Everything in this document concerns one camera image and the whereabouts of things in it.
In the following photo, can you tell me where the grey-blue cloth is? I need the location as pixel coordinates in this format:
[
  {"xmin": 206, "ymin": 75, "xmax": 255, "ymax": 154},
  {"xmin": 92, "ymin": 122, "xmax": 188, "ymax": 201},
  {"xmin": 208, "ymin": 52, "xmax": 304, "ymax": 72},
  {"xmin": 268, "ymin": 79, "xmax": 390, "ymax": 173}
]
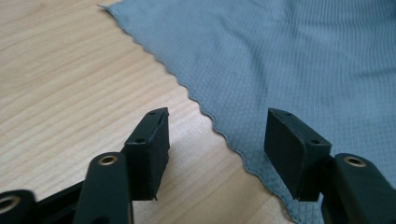
[{"xmin": 98, "ymin": 0, "xmax": 396, "ymax": 224}]

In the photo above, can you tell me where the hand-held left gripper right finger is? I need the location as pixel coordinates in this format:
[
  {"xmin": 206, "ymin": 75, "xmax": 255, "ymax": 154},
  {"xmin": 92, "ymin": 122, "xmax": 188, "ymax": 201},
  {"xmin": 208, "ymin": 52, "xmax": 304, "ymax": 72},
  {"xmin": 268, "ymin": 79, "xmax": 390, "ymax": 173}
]
[{"xmin": 263, "ymin": 107, "xmax": 396, "ymax": 224}]

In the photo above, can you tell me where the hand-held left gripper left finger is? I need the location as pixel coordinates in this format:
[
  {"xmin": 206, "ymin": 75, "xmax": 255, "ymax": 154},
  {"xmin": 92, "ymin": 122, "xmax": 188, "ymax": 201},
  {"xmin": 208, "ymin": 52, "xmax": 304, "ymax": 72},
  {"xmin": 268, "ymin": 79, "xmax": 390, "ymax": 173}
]
[{"xmin": 72, "ymin": 106, "xmax": 171, "ymax": 224}]

